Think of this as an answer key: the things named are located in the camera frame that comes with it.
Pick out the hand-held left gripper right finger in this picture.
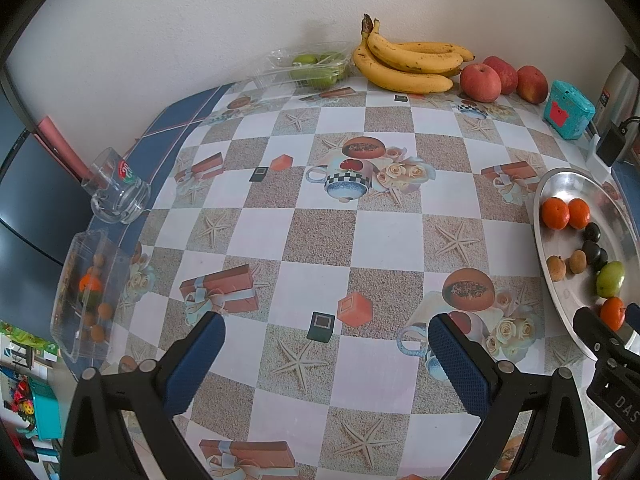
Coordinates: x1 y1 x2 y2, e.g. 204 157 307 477
428 312 593 480

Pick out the small orange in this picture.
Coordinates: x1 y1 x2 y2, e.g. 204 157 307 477
599 296 628 332
541 197 571 230
568 198 591 230

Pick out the green printed package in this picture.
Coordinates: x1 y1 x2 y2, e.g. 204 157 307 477
0 320 58 361

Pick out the clear bag of green fruit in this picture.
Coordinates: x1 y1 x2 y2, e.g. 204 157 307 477
252 42 352 92

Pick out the printed checkered tablecloth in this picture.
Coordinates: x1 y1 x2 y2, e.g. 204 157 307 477
50 72 640 480

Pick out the person's right hand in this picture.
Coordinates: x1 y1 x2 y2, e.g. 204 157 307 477
600 430 632 478

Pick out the white charging dock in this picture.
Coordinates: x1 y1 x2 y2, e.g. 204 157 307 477
586 135 616 181

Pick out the glass mug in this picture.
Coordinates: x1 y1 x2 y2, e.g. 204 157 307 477
80 147 152 225

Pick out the teal plastic box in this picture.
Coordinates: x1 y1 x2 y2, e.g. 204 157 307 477
542 80 597 141
27 377 63 441

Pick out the green oval fruit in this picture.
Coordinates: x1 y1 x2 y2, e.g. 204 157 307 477
596 261 626 298

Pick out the yellow banana bunch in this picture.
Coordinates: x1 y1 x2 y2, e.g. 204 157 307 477
352 13 477 95

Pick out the red and yellow toy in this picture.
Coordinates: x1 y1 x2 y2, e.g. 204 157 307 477
5 380 38 416

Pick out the dark cabinet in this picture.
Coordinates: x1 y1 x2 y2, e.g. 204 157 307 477
0 85 93 266

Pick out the pink long box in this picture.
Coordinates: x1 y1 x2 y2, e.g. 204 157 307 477
32 116 96 183

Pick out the stainless steel bowl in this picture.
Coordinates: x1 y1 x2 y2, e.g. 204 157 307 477
532 167 640 361

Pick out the clear plastic container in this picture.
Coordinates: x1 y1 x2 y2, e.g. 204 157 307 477
50 230 132 365

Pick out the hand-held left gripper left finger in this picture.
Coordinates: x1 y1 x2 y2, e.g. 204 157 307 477
60 312 227 480

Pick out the stainless steel kettle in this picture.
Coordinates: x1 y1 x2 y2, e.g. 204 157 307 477
592 45 640 133

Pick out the pink red apple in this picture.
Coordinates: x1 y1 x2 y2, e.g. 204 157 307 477
459 63 502 103

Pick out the black power bank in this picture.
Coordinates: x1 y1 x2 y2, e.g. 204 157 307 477
596 127 632 167

